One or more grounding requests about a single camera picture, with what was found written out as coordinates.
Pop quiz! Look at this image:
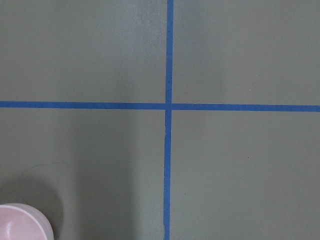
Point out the brown paper table mat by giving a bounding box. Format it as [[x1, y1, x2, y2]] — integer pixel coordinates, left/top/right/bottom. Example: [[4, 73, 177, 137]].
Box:
[[0, 0, 320, 240]]

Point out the pink bowl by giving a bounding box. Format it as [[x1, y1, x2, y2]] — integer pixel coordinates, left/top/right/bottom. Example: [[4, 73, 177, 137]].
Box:
[[0, 203, 54, 240]]

